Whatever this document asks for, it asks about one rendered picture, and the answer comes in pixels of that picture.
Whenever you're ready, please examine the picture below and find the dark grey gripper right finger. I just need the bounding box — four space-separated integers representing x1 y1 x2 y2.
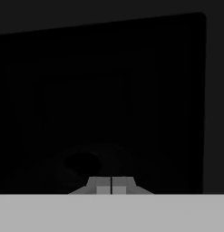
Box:
112 176 155 196

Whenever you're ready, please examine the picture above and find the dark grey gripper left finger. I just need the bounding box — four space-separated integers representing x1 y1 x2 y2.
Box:
68 176 112 196

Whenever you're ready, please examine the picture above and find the black microwave oven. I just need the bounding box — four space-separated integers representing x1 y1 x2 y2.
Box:
0 0 224 196

